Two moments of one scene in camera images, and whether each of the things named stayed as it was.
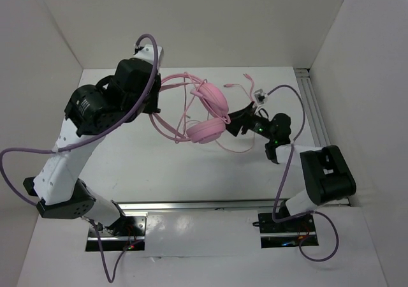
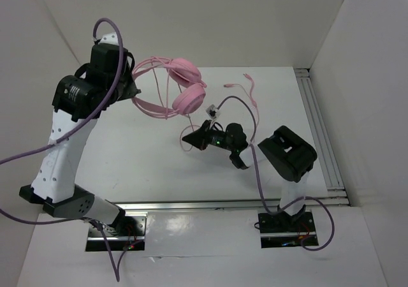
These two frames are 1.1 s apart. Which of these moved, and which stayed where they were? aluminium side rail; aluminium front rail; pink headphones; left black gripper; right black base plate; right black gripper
Moved: pink headphones; right black gripper; left black gripper
Stayed: aluminium front rail; aluminium side rail; right black base plate
